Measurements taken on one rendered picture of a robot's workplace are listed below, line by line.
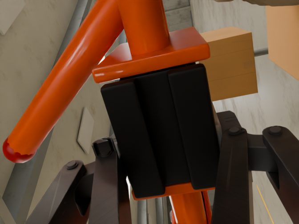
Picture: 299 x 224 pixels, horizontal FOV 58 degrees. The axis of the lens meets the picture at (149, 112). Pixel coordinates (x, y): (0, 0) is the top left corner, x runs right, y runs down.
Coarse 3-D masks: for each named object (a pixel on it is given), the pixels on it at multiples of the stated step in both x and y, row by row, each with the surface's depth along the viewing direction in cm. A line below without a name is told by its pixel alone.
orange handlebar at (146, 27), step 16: (128, 0) 13; (144, 0) 13; (160, 0) 17; (128, 16) 13; (144, 16) 13; (160, 16) 14; (128, 32) 14; (144, 32) 13; (160, 32) 14; (144, 48) 14; (160, 48) 14; (192, 192) 17; (176, 208) 18; (192, 208) 18; (208, 208) 20
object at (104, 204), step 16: (96, 144) 15; (112, 144) 15; (96, 160) 14; (112, 160) 14; (96, 176) 13; (112, 176) 13; (96, 192) 12; (112, 192) 12; (128, 192) 15; (96, 208) 11; (112, 208) 11; (128, 208) 13
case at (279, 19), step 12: (276, 12) 30; (288, 12) 27; (276, 24) 31; (288, 24) 28; (276, 36) 32; (288, 36) 28; (276, 48) 33; (288, 48) 29; (276, 60) 33; (288, 60) 30; (288, 72) 30
